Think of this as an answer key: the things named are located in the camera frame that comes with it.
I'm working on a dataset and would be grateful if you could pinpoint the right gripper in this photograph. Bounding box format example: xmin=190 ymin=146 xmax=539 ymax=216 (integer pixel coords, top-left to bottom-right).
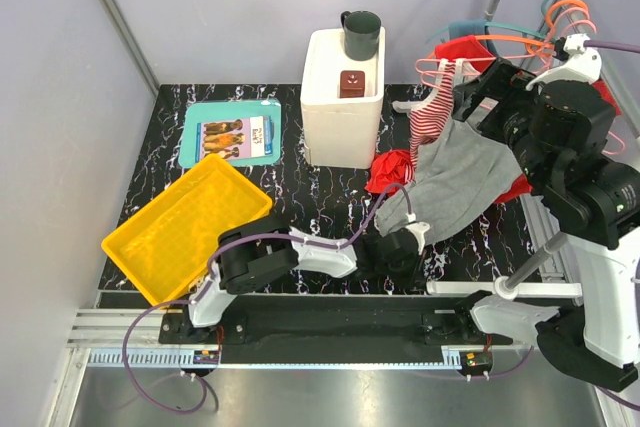
xmin=450 ymin=55 xmax=553 ymax=188

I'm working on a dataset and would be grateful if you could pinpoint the grey tank top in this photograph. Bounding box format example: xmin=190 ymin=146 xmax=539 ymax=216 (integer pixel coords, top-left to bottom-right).
xmin=406 ymin=120 xmax=521 ymax=245

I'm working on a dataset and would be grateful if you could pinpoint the pink wire hanger front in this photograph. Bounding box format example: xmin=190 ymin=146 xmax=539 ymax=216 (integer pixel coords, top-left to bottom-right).
xmin=408 ymin=0 xmax=589 ymax=164

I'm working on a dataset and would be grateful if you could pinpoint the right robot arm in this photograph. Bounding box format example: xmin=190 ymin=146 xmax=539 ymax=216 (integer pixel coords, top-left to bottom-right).
xmin=453 ymin=58 xmax=639 ymax=392

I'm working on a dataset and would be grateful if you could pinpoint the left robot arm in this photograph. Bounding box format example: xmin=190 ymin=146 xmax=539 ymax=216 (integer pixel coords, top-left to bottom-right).
xmin=180 ymin=214 xmax=430 ymax=343

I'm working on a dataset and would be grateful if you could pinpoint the orange plastic hanger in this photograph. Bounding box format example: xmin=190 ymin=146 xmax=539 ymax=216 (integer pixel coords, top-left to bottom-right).
xmin=474 ymin=0 xmax=598 ymax=60

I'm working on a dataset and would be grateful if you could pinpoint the red white striped tank top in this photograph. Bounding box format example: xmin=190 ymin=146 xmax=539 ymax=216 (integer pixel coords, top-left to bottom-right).
xmin=408 ymin=58 xmax=477 ymax=168

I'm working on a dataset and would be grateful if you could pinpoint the teal plastic hanger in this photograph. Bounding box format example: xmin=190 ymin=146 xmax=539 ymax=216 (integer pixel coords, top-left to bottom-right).
xmin=427 ymin=0 xmax=581 ymax=48

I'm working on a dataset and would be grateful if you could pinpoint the crumpled red cloth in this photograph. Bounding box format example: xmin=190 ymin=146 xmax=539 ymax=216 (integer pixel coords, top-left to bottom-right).
xmin=365 ymin=149 xmax=415 ymax=194

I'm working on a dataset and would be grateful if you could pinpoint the white rack foot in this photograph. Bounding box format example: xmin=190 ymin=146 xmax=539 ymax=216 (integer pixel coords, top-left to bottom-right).
xmin=426 ymin=277 xmax=582 ymax=300

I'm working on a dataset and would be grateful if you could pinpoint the brown square box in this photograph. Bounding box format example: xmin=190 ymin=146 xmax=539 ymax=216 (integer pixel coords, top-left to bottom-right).
xmin=339 ymin=70 xmax=366 ymax=98

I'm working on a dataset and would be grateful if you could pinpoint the dark green mug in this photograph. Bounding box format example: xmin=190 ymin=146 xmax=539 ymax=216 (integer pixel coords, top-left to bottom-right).
xmin=340 ymin=11 xmax=382 ymax=61

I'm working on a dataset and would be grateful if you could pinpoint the white foam box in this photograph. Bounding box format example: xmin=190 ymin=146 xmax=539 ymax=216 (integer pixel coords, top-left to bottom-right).
xmin=300 ymin=28 xmax=386 ymax=169

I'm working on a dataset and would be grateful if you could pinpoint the dog picture book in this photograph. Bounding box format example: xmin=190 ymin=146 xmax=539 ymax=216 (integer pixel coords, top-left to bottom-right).
xmin=195 ymin=116 xmax=274 ymax=161

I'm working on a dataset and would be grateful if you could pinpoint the teal tray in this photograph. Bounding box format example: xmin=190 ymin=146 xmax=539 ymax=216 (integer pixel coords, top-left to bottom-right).
xmin=178 ymin=99 xmax=282 ymax=169

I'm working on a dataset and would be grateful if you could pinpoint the yellow plastic basket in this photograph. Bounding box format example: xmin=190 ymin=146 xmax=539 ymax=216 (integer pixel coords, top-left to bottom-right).
xmin=101 ymin=156 xmax=273 ymax=305

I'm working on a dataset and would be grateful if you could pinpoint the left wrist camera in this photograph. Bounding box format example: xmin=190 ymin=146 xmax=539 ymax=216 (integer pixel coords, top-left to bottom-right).
xmin=405 ymin=222 xmax=431 ymax=254

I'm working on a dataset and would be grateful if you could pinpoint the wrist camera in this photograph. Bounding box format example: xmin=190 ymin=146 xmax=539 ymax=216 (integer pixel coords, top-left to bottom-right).
xmin=405 ymin=222 xmax=431 ymax=254
xmin=525 ymin=34 xmax=602 ymax=91

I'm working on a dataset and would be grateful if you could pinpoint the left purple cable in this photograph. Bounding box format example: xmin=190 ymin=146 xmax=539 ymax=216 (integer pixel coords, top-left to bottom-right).
xmin=122 ymin=182 xmax=416 ymax=416

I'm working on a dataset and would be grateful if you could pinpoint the purple cable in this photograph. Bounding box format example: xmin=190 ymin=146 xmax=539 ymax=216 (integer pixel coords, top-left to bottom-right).
xmin=122 ymin=182 xmax=416 ymax=416
xmin=587 ymin=39 xmax=640 ymax=54

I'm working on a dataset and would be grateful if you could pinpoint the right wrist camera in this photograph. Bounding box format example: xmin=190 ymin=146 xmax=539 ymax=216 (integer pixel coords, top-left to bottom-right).
xmin=525 ymin=34 xmax=602 ymax=91

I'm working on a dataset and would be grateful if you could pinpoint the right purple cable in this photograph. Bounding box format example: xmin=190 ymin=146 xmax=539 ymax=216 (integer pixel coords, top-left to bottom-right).
xmin=587 ymin=39 xmax=640 ymax=54

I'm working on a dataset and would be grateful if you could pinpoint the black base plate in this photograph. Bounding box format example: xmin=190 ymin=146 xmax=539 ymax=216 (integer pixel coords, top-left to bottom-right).
xmin=159 ymin=294 xmax=511 ymax=366

